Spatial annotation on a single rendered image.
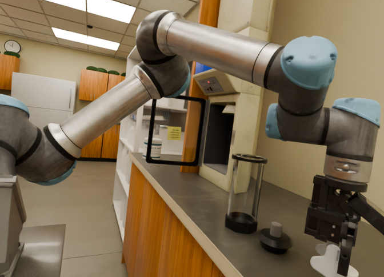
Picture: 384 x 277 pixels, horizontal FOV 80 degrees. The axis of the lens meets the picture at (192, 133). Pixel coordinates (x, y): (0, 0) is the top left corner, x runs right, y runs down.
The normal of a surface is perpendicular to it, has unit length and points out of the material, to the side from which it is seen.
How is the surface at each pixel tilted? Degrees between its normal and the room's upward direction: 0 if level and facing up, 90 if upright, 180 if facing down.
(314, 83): 139
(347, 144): 90
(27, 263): 0
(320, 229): 90
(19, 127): 69
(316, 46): 56
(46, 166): 109
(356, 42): 90
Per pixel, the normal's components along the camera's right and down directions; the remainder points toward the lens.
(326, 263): -0.56, -0.20
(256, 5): 0.48, 0.11
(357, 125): -0.37, 0.00
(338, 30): -0.91, -0.09
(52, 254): 0.12, -0.99
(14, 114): 0.92, -0.37
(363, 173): 0.10, 0.06
